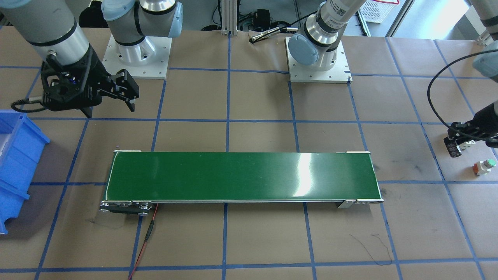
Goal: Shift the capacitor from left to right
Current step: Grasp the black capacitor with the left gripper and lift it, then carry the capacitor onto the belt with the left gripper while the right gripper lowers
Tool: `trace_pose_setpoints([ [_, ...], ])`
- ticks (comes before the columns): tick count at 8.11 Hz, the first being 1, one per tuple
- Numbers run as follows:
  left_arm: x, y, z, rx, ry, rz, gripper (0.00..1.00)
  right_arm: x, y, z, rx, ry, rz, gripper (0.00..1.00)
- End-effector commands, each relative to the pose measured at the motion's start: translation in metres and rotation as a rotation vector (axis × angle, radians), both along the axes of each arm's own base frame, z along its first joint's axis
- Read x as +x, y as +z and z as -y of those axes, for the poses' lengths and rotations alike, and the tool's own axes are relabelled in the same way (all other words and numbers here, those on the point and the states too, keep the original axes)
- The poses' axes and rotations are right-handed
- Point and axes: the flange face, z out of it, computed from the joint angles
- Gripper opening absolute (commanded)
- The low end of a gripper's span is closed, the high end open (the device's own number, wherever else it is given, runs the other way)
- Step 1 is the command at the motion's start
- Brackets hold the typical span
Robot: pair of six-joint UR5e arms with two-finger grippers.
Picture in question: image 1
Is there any red black conveyor wire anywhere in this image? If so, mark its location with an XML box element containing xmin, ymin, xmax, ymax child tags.
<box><xmin>128</xmin><ymin>203</ymin><xmax>159</xmax><ymax>280</ymax></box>

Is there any brown cylindrical capacitor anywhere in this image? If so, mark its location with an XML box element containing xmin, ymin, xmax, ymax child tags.
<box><xmin>444</xmin><ymin>138</ymin><xmax>462</xmax><ymax>158</ymax></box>

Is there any blue plastic bin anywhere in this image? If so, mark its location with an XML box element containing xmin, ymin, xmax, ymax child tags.
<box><xmin>0</xmin><ymin>110</ymin><xmax>50</xmax><ymax>235</ymax></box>

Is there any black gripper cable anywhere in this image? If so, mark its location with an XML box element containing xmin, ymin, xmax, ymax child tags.
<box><xmin>426</xmin><ymin>50</ymin><xmax>498</xmax><ymax>148</ymax></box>

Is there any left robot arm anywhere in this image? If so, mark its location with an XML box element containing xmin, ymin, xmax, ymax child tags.
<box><xmin>288</xmin><ymin>0</ymin><xmax>498</xmax><ymax>158</ymax></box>

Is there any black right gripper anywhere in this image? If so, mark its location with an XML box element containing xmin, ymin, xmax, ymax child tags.
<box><xmin>41</xmin><ymin>46</ymin><xmax>139</xmax><ymax>118</ymax></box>

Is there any aluminium frame post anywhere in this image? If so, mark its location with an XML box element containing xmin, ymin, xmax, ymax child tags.
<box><xmin>220</xmin><ymin>0</ymin><xmax>238</xmax><ymax>37</ymax></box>

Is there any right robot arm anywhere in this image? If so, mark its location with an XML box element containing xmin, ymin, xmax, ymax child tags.
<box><xmin>1</xmin><ymin>0</ymin><xmax>183</xmax><ymax>118</ymax></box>

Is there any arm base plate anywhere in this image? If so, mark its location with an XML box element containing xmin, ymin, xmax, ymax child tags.
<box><xmin>103</xmin><ymin>35</ymin><xmax>172</xmax><ymax>80</ymax></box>
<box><xmin>285</xmin><ymin>37</ymin><xmax>353</xmax><ymax>83</ymax></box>

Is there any green conveyor belt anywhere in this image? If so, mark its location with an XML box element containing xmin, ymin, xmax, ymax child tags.
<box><xmin>99</xmin><ymin>150</ymin><xmax>384</xmax><ymax>216</ymax></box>

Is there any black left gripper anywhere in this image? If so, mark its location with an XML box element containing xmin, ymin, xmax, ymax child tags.
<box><xmin>447</xmin><ymin>101</ymin><xmax>498</xmax><ymax>152</ymax></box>

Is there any green push button switch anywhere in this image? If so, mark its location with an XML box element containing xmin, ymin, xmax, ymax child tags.
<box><xmin>472</xmin><ymin>158</ymin><xmax>497</xmax><ymax>176</ymax></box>

